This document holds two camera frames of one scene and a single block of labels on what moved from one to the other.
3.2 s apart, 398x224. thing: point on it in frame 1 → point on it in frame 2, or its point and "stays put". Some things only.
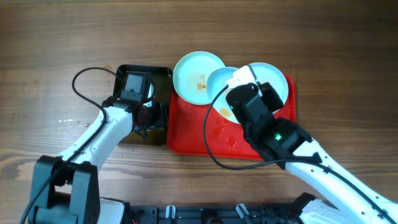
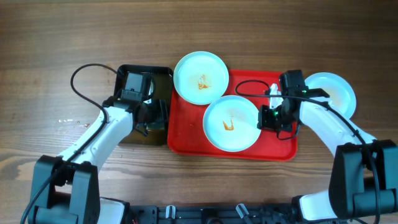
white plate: x=216 y=82 → x=342 y=95
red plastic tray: x=194 y=130 → x=250 y=84
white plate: x=265 y=73 → x=230 y=124
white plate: x=191 y=73 stays put
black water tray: x=160 y=88 stays put
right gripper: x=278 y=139 → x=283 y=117
